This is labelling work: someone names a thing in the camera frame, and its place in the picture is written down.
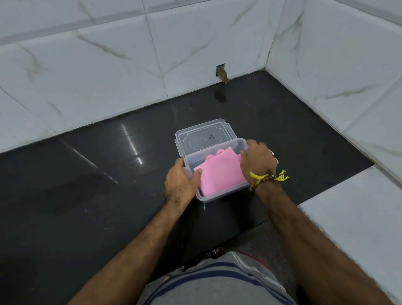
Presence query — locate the person's left hand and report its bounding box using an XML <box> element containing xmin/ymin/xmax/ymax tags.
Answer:
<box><xmin>164</xmin><ymin>157</ymin><xmax>204</xmax><ymax>205</ymax></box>

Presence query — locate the person's right forearm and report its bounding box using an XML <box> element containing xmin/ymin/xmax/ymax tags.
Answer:
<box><xmin>254</xmin><ymin>181</ymin><xmax>395</xmax><ymax>305</ymax></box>

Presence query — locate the person's left forearm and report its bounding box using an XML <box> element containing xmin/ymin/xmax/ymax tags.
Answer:
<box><xmin>67</xmin><ymin>196</ymin><xmax>194</xmax><ymax>305</ymax></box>

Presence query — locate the person's right hand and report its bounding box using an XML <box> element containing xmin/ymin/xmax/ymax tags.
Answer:
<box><xmin>240</xmin><ymin>139</ymin><xmax>281</xmax><ymax>190</ymax></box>

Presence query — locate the brown bead bracelet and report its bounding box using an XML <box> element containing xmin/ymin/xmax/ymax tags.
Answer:
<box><xmin>250</xmin><ymin>171</ymin><xmax>278</xmax><ymax>191</ymax></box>

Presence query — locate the yellow thread wristband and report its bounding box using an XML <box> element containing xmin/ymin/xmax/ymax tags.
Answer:
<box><xmin>249</xmin><ymin>168</ymin><xmax>291</xmax><ymax>191</ymax></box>

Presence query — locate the grey striped shirt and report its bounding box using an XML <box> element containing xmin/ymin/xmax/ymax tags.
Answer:
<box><xmin>137</xmin><ymin>251</ymin><xmax>298</xmax><ymax>305</ymax></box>

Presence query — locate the transparent box lid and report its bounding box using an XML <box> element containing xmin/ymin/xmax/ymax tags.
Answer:
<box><xmin>174</xmin><ymin>118</ymin><xmax>237</xmax><ymax>157</ymax></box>

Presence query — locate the transparent plastic box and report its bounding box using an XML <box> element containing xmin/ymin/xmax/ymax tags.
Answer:
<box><xmin>183</xmin><ymin>137</ymin><xmax>251</xmax><ymax>203</ymax></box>

